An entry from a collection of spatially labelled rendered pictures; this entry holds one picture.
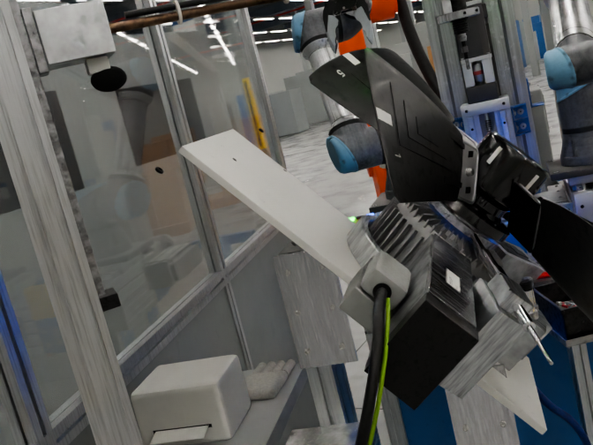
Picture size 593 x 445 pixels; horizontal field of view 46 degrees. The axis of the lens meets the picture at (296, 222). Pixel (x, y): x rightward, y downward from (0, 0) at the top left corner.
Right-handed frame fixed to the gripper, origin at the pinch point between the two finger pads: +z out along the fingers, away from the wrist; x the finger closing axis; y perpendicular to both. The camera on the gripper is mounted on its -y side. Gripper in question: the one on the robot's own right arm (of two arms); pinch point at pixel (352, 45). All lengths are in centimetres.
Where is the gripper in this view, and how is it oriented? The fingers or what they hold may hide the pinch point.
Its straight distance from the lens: 177.6
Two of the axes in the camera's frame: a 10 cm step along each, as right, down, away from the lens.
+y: 2.1, -2.3, 9.5
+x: -9.5, 1.9, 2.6
